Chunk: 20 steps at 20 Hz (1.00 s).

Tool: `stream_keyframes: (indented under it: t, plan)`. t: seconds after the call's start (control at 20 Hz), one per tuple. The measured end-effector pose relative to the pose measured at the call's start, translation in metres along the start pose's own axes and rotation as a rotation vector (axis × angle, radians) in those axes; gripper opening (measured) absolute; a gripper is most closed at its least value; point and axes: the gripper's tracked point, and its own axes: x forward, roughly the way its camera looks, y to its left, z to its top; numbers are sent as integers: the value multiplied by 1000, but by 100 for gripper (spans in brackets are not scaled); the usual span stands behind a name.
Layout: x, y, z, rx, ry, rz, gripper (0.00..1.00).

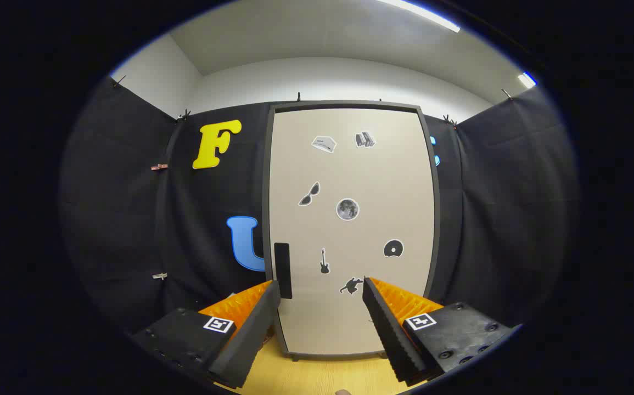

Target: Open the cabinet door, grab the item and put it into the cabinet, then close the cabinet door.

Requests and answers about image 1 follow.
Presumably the black backdrop cloth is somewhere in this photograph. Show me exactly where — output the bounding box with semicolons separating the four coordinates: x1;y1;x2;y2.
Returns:
59;77;578;341

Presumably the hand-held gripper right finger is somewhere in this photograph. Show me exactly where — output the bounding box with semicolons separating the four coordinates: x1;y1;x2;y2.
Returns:
362;276;520;387

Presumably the black door handle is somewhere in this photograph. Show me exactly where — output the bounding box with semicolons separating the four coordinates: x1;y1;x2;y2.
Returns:
274;242;293;300

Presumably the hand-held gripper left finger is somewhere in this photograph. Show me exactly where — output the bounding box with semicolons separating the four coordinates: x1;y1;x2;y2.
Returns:
130;280;282;390

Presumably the grey cabinet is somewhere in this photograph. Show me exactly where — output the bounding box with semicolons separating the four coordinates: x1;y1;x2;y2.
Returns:
262;100;441;362

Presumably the long ceiling light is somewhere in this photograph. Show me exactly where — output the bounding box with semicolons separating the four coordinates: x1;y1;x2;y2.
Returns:
377;0;461;33

